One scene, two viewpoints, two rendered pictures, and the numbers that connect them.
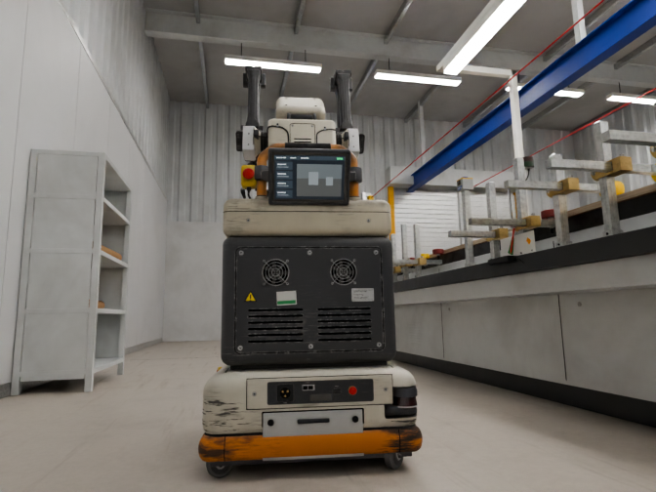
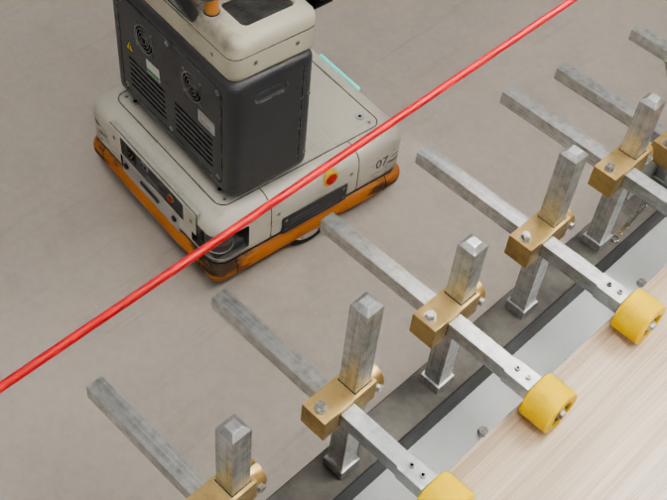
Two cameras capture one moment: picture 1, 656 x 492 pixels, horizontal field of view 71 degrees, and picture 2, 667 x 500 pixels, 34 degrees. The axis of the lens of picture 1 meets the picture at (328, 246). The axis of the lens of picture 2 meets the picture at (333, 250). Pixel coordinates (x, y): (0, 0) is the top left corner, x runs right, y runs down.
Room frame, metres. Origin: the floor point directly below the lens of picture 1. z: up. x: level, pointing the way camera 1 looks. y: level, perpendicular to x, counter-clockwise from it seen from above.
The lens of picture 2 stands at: (0.52, -1.81, 2.39)
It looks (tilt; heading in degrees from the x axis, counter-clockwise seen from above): 51 degrees down; 52
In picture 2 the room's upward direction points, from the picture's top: 7 degrees clockwise
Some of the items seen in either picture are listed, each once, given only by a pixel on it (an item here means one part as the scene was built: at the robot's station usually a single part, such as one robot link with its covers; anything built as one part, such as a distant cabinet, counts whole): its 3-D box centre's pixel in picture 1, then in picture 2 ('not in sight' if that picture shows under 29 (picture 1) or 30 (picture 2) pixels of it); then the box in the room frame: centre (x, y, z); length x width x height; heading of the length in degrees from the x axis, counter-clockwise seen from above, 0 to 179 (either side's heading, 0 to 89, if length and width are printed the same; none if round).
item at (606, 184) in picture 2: (561, 187); (621, 165); (1.84, -0.98, 0.95); 0.14 x 0.06 x 0.05; 12
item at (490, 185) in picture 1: (493, 225); not in sight; (2.35, -0.87, 0.89); 0.04 x 0.04 x 0.48; 12
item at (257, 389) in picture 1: (320, 390); (153, 177); (1.34, 0.03, 0.23); 0.41 x 0.02 x 0.08; 96
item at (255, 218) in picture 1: (307, 272); (219, 35); (1.57, 0.07, 0.59); 0.55 x 0.34 x 0.83; 96
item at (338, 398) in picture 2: not in sight; (342, 397); (1.11, -1.13, 0.95); 0.14 x 0.06 x 0.05; 12
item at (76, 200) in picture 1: (82, 273); not in sight; (3.33, 1.80, 0.78); 0.90 x 0.45 x 1.55; 12
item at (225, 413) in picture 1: (307, 396); (247, 140); (1.66, 0.08, 0.16); 0.67 x 0.64 x 0.25; 6
